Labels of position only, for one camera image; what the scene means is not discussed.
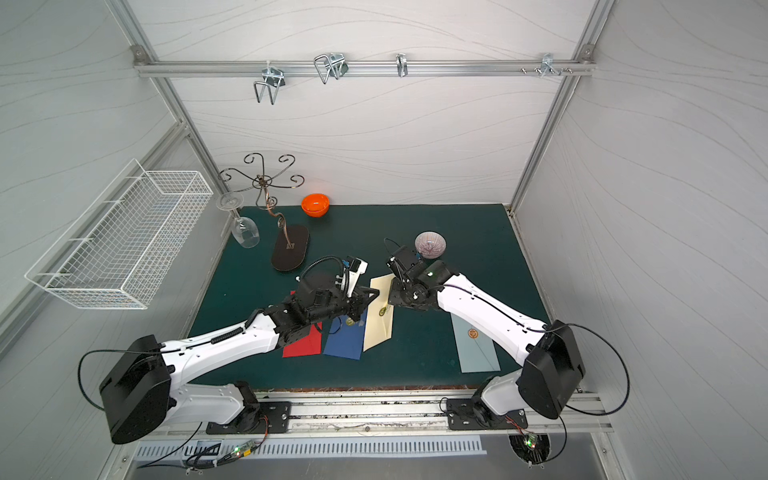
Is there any cream yellow envelope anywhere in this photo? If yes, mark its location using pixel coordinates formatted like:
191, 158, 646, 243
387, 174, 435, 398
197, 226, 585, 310
363, 274, 395, 351

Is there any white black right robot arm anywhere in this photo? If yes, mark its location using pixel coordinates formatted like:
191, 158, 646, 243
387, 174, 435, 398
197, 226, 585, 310
387, 246, 585, 420

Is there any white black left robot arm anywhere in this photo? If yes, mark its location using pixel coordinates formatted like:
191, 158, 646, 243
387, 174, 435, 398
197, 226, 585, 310
99, 273, 380, 445

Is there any blue envelope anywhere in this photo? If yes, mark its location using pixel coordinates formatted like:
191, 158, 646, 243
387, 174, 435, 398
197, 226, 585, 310
323, 316, 365, 361

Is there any red envelope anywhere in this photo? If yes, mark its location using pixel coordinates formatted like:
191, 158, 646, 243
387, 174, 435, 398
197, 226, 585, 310
282, 323, 323, 358

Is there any light teal envelope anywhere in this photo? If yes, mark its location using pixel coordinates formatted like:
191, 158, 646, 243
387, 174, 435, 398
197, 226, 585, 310
451, 314, 500, 374

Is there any pink striped glass bowl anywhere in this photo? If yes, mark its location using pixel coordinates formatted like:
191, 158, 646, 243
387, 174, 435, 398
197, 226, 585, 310
414, 231, 447, 260

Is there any copper wine glass stand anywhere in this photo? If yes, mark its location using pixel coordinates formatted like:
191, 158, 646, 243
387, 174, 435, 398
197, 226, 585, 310
219, 152, 310, 272

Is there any orange bowl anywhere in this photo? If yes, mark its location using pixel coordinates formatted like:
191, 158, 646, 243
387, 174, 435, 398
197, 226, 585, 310
301, 193, 330, 218

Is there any clear wine glass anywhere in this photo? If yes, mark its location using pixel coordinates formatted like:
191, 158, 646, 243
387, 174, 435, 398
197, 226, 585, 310
217, 192, 260, 249

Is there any small green circuit board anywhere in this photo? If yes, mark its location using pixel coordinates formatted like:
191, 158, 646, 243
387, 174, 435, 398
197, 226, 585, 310
231, 440, 259, 458

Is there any small metal hook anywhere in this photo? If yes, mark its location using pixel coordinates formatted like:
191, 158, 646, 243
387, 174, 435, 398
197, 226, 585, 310
395, 53, 408, 78

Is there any white vented strip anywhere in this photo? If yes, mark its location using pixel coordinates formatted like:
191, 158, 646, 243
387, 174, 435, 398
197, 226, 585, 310
134, 435, 487, 463

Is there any metal double hook left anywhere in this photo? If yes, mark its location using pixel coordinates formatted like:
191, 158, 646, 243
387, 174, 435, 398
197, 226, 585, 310
253, 66, 286, 105

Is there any metal double hook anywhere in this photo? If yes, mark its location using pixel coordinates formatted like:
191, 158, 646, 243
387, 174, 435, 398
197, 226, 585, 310
253, 66, 286, 105
313, 53, 349, 84

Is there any metal double hook middle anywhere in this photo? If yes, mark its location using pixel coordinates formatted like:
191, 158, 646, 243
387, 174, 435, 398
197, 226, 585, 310
313, 53, 349, 84

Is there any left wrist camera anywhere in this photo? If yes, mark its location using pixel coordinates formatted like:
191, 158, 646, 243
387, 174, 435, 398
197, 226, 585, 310
342, 257, 368, 297

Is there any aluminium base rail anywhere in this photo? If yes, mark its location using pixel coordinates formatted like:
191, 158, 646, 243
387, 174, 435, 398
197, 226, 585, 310
122, 389, 613, 439

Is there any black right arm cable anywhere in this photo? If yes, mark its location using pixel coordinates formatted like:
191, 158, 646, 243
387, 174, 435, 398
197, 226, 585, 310
545, 322, 631, 418

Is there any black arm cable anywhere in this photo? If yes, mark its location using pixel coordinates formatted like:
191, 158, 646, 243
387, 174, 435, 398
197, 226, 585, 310
76, 349, 169, 412
545, 322, 631, 418

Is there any white wire basket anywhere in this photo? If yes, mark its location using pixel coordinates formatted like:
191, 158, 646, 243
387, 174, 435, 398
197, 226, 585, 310
24, 159, 212, 310

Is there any aluminium overhead rail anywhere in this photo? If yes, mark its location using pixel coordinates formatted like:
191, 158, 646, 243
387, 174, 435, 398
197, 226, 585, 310
134, 57, 597, 79

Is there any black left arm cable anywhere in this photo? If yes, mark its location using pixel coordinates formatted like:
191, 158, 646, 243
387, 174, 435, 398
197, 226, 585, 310
76, 349, 169, 412

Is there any metal bracket hook right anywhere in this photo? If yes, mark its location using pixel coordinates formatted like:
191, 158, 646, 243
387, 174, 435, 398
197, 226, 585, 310
520, 53, 573, 78

